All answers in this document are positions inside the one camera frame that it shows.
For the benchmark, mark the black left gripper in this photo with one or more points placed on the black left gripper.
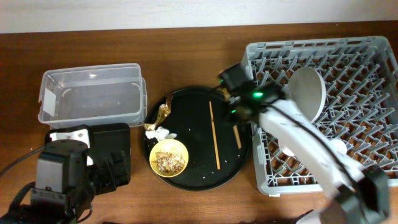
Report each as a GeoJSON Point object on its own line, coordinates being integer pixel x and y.
{"type": "Point", "coordinates": [115, 168]}

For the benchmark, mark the wooden chopstick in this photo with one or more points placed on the wooden chopstick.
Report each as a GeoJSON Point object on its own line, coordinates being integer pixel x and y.
{"type": "Point", "coordinates": [214, 137]}
{"type": "Point", "coordinates": [237, 137]}

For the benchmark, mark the white round plate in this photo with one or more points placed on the white round plate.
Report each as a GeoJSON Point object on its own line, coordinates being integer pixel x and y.
{"type": "Point", "coordinates": [307, 88]}

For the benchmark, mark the gold foil wrapper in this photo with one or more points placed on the gold foil wrapper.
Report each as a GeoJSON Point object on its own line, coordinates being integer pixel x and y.
{"type": "Point", "coordinates": [163, 112]}

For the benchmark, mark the light blue plastic cup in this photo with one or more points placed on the light blue plastic cup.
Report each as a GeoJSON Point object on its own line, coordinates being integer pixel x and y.
{"type": "Point", "coordinates": [339, 146]}

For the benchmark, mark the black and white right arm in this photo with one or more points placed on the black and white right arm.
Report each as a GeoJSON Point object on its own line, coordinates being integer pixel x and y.
{"type": "Point", "coordinates": [357, 194]}

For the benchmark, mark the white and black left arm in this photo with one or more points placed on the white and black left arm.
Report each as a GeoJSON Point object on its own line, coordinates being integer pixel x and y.
{"type": "Point", "coordinates": [69, 176]}

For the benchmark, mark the grey plastic dishwasher rack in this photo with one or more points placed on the grey plastic dishwasher rack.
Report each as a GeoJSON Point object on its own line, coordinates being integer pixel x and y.
{"type": "Point", "coordinates": [360, 75]}

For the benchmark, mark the black rectangular tray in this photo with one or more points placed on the black rectangular tray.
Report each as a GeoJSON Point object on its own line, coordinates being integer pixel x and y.
{"type": "Point", "coordinates": [109, 138]}

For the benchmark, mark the round black tray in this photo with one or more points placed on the round black tray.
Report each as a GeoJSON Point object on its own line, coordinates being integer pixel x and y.
{"type": "Point", "coordinates": [190, 120]}

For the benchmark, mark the yellow bowl with food scraps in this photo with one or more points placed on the yellow bowl with food scraps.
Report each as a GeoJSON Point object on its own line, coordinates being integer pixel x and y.
{"type": "Point", "coordinates": [169, 158]}

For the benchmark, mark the crumpled white tissue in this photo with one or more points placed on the crumpled white tissue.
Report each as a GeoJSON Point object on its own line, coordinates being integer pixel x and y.
{"type": "Point", "coordinates": [160, 134]}

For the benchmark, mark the clear plastic bin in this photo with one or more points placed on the clear plastic bin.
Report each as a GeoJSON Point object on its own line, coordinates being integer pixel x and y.
{"type": "Point", "coordinates": [93, 95]}

